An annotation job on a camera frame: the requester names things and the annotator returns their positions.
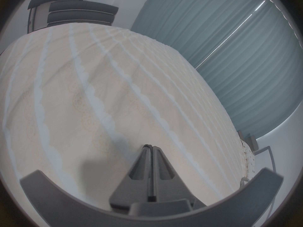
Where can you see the bed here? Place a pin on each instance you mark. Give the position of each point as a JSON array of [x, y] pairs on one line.
[[106, 103]]

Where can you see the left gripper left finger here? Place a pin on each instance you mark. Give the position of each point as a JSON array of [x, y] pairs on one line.
[[137, 185]]

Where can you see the grey bedside table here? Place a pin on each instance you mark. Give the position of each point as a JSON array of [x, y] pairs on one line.
[[248, 138]]

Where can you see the white printed pillow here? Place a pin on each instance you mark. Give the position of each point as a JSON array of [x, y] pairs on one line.
[[249, 159]]

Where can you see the blue-green curtain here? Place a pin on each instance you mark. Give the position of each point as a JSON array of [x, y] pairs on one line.
[[260, 79], [189, 20]]

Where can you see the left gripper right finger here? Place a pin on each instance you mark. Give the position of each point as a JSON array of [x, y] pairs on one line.
[[170, 185]]

